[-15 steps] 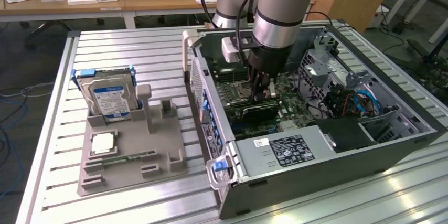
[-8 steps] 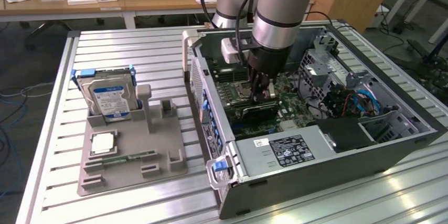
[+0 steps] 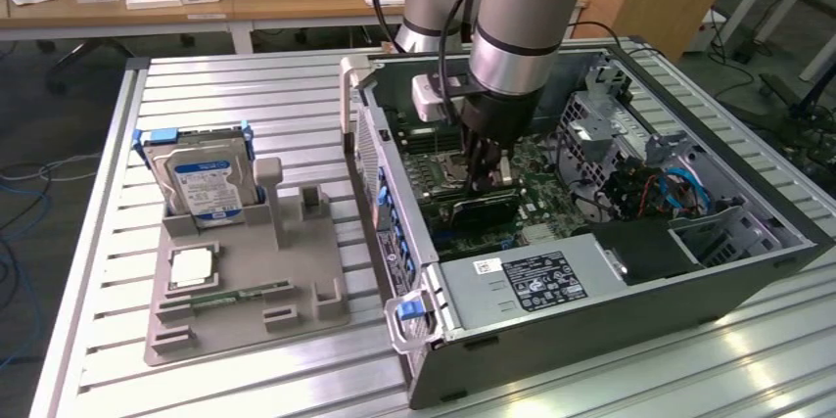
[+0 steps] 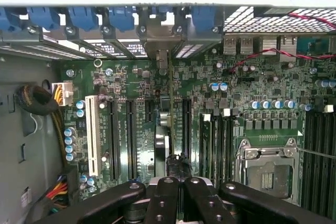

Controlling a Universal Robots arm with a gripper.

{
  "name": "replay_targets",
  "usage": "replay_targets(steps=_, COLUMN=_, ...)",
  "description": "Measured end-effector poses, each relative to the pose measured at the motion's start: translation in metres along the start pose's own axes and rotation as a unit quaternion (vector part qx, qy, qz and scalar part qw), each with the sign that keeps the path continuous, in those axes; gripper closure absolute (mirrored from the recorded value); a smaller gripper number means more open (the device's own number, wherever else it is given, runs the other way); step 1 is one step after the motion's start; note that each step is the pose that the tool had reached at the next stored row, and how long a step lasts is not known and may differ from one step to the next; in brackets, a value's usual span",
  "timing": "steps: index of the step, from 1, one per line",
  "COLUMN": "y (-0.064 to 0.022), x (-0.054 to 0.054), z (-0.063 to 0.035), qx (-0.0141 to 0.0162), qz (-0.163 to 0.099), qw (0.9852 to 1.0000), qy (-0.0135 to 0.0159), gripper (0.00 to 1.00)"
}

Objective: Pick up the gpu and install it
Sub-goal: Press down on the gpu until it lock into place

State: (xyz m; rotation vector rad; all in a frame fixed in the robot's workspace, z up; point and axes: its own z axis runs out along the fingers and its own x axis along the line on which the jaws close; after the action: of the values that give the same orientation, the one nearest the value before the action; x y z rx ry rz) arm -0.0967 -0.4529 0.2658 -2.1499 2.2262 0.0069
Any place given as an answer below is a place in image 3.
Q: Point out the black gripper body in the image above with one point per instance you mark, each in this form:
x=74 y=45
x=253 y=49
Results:
x=498 y=117

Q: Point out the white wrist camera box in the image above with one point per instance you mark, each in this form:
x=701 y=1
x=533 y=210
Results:
x=432 y=97

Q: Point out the silver chipset heatsink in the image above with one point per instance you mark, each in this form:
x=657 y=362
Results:
x=536 y=234

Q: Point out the grey printed parts rack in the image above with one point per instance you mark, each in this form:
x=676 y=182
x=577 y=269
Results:
x=254 y=291

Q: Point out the silver CPU chip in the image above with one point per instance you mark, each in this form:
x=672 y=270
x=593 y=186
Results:
x=190 y=268

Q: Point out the open dark PC case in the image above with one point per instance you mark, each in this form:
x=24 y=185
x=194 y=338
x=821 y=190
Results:
x=588 y=339

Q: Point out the white desk frame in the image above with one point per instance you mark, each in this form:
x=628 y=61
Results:
x=818 y=58

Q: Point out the green motherboard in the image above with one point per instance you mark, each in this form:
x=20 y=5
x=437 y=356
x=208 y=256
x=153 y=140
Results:
x=548 y=193

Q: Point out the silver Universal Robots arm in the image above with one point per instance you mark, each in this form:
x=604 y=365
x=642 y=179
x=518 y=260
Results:
x=516 y=21

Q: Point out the grey power supply unit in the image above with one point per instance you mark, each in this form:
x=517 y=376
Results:
x=486 y=298

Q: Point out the blue case latch tab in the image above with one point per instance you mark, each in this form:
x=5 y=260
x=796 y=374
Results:
x=408 y=310

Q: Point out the hard disk with blue bracket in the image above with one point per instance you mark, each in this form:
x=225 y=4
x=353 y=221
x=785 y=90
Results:
x=202 y=188

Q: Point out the metal disk bay cage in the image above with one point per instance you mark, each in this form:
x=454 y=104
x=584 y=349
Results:
x=678 y=156

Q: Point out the CPU socket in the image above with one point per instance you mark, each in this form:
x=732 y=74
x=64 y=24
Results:
x=449 y=168

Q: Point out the black Nvidia graphics card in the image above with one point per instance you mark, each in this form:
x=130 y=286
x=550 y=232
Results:
x=486 y=212

